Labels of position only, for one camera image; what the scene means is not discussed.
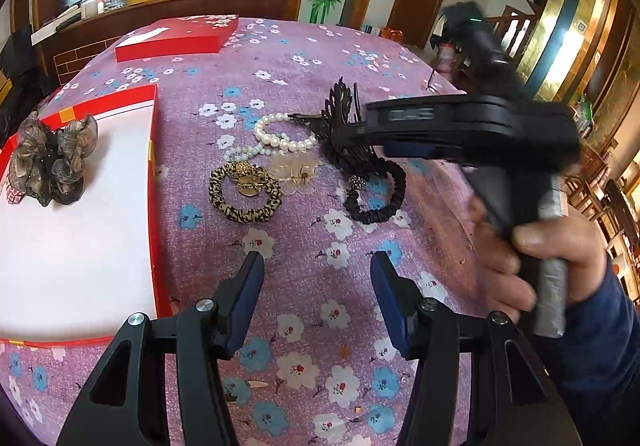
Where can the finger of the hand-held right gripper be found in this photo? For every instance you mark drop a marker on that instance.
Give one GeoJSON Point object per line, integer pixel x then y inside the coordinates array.
{"type": "Point", "coordinates": [365, 138]}

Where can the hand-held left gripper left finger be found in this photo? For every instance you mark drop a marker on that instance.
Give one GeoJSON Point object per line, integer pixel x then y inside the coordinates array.
{"type": "Point", "coordinates": [247, 298]}

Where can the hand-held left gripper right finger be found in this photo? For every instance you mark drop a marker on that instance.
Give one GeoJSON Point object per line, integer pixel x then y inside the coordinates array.
{"type": "Point", "coordinates": [386, 306]}

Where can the large black hair claw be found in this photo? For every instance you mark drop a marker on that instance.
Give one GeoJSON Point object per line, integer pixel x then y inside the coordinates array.
{"type": "Point", "coordinates": [350, 156]}

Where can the black leaf hair clip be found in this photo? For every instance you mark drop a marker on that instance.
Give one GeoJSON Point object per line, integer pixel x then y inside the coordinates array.
{"type": "Point", "coordinates": [332, 110]}

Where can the black scrunchie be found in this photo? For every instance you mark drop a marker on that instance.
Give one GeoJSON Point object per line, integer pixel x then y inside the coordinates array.
{"type": "Point", "coordinates": [375, 216]}

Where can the clear flower hair claw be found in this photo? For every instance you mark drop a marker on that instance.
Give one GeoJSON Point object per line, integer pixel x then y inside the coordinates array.
{"type": "Point", "coordinates": [290, 170]}

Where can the leopard print scrunchie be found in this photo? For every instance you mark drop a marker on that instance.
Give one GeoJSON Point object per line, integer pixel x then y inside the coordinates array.
{"type": "Point", "coordinates": [240, 215]}

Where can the red box tray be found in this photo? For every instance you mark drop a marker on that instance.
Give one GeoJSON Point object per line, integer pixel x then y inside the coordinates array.
{"type": "Point", "coordinates": [75, 251]}

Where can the person's right forearm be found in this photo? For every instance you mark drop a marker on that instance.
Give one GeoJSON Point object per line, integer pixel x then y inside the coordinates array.
{"type": "Point", "coordinates": [600, 356]}

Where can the person's right hand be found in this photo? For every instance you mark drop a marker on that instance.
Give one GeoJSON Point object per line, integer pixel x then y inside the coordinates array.
{"type": "Point", "coordinates": [500, 271]}

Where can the purple floral tablecloth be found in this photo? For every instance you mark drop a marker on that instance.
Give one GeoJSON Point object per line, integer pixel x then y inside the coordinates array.
{"type": "Point", "coordinates": [300, 75]}

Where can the red box lid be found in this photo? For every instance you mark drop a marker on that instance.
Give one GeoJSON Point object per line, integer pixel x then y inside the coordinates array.
{"type": "Point", "coordinates": [175, 48]}

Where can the wooden counter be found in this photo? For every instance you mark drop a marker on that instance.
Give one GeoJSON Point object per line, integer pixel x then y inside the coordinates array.
{"type": "Point", "coordinates": [200, 5]}

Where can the brown organza scrunchie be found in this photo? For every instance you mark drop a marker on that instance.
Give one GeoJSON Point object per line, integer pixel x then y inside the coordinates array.
{"type": "Point", "coordinates": [50, 160]}

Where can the red plaid scrunchie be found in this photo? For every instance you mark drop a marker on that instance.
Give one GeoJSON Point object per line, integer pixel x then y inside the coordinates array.
{"type": "Point", "coordinates": [15, 195]}

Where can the white flat box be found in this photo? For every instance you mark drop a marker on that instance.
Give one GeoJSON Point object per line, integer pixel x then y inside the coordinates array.
{"type": "Point", "coordinates": [55, 29]}

